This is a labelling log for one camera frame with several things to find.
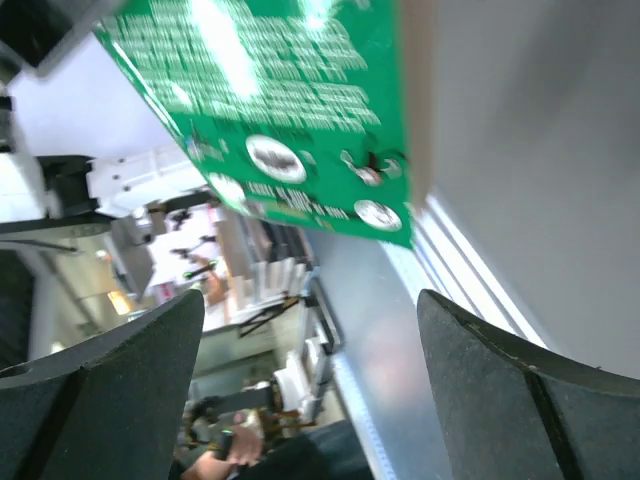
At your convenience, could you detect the aluminium mounting rail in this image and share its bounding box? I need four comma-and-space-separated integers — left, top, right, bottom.
308, 195, 550, 479

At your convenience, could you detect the green red paperback book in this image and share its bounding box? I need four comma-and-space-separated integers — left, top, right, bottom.
95, 1, 412, 247

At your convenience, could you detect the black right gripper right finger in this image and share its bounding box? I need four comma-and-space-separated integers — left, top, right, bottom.
417, 290, 639, 479

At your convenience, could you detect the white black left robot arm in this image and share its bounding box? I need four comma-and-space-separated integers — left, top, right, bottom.
1, 144, 214, 250

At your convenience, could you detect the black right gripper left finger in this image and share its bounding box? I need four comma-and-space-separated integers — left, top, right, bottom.
1, 289, 205, 479

